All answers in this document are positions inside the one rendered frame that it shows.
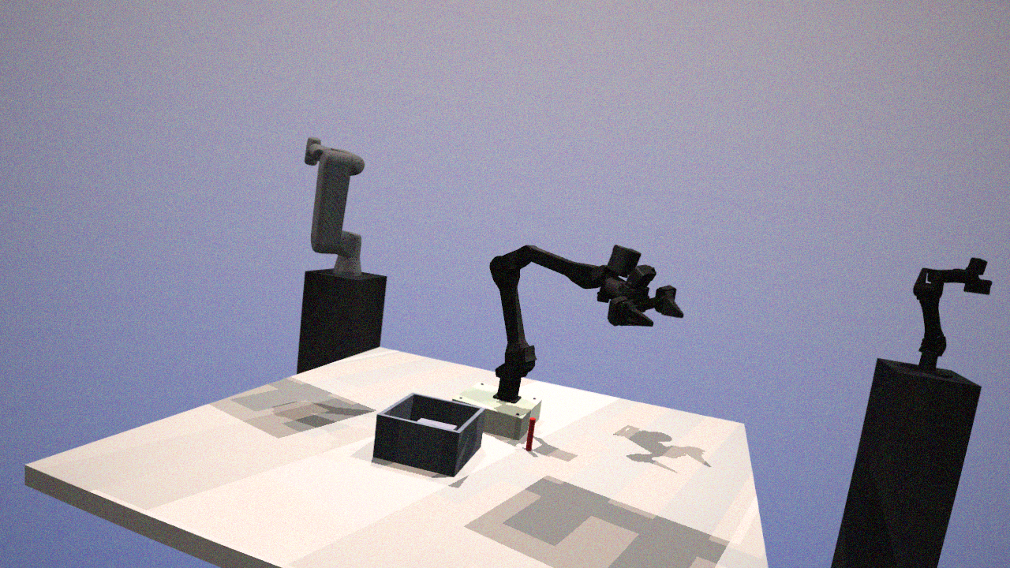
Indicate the dark red peg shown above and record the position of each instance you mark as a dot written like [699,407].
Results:
[529,443]

